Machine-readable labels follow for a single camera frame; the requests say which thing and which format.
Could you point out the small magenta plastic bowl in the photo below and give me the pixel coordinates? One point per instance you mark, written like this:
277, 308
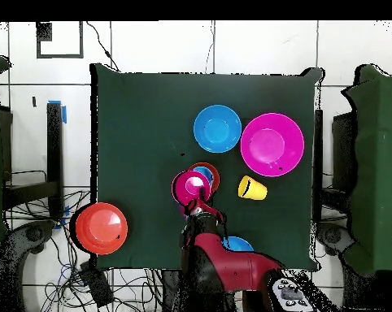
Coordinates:
186, 187

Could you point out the small red-orange plastic bowl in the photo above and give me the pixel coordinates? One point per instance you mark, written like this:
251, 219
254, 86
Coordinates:
215, 177

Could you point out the blue plastic cup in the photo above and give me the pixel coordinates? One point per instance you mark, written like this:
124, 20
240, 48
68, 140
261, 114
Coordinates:
206, 172

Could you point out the blue plastic bowl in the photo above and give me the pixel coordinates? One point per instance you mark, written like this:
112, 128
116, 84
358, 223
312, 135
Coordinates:
217, 128
240, 244

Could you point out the large orange plastic bowl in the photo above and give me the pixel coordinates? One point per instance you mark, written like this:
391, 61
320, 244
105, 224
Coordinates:
101, 227

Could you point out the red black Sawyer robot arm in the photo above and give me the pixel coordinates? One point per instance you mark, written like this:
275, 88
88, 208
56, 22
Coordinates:
235, 266

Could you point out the yellow plastic cup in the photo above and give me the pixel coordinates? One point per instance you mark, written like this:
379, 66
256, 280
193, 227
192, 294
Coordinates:
256, 191

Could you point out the large pink plastic bowl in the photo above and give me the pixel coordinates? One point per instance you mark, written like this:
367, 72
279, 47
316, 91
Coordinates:
270, 144

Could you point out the dark green tablecloth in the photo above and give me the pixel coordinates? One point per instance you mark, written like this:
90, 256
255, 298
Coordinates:
134, 113

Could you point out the black floor box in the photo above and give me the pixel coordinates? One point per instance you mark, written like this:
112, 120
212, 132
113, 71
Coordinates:
96, 286

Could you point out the blue tape strip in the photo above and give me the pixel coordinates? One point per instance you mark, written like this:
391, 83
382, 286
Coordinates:
64, 115

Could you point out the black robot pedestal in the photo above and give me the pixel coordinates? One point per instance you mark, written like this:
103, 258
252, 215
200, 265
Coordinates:
171, 289

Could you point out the black metal frame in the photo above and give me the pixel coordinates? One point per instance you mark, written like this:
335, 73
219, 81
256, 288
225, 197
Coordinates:
344, 152
54, 146

